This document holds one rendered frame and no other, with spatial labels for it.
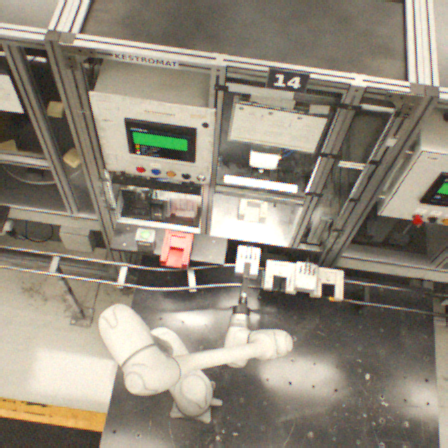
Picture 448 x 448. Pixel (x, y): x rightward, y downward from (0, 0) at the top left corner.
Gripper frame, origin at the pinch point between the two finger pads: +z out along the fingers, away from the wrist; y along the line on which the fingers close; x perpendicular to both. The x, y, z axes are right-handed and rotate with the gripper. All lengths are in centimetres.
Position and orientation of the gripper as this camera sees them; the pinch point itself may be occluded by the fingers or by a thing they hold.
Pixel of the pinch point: (246, 271)
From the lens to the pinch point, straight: 237.3
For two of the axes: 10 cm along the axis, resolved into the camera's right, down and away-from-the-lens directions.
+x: -9.9, -1.5, 0.0
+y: 0.6, -4.4, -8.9
